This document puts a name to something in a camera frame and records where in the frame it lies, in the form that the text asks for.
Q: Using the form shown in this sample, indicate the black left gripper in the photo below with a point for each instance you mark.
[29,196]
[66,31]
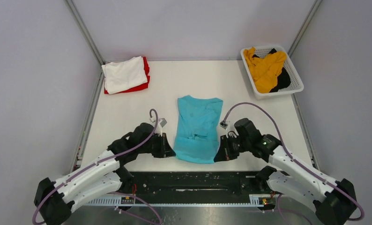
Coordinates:
[165,150]

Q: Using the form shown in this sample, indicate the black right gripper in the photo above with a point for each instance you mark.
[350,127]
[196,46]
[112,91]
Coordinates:
[225,153]

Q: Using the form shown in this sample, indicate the teal t shirt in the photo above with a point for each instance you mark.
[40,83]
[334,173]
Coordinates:
[196,140]

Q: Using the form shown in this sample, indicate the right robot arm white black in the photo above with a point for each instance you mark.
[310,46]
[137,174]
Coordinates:
[332,201]

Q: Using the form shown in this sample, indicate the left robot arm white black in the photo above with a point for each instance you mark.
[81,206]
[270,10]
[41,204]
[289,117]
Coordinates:
[56,200]

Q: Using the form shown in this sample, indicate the folded red t shirt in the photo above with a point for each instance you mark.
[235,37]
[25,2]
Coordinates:
[144,84]

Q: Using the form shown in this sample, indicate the folded white t shirt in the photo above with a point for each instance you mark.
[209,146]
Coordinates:
[124,74]

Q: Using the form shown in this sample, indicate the yellow t shirt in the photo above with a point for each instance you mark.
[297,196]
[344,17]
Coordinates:
[265,70]

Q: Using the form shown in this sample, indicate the white plastic basket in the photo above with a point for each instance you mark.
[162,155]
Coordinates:
[271,71]

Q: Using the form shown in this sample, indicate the black t shirt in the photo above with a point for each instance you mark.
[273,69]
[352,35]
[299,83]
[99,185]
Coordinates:
[282,79]

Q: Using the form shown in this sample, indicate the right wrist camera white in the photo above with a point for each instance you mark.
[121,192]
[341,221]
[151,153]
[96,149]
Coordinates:
[227,125]

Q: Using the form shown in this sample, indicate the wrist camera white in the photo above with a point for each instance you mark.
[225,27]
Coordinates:
[161,122]
[227,125]

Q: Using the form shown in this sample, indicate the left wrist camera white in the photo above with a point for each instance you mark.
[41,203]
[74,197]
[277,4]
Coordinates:
[161,122]

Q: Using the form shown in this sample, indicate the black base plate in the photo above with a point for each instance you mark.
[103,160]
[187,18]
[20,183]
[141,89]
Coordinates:
[207,187]

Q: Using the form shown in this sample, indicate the white slotted cable duct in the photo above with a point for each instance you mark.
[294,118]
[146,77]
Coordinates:
[123,201]

